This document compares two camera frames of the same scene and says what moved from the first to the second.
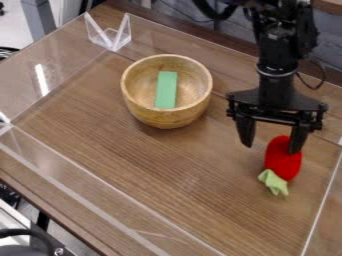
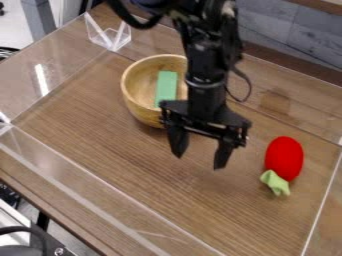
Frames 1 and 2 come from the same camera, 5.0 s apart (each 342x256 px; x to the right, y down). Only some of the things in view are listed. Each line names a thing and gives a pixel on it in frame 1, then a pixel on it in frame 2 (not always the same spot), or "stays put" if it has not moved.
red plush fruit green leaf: (284, 164) stays put
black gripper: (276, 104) → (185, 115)
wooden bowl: (168, 88) stays put
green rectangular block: (166, 90) stays put
